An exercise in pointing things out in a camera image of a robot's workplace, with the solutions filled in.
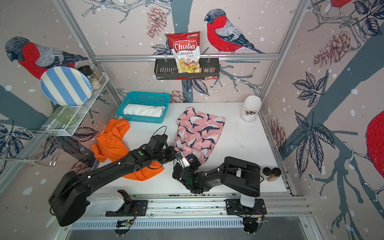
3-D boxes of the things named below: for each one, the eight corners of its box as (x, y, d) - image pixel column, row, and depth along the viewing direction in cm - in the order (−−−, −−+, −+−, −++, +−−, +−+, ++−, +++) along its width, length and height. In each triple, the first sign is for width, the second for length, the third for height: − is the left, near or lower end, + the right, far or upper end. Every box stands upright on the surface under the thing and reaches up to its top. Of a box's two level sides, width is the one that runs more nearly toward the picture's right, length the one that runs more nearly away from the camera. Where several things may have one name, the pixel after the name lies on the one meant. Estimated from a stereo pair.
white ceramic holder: (241, 123, 110) (247, 109, 97) (238, 110, 119) (243, 95, 106) (256, 123, 110) (264, 109, 97) (252, 110, 119) (258, 95, 106)
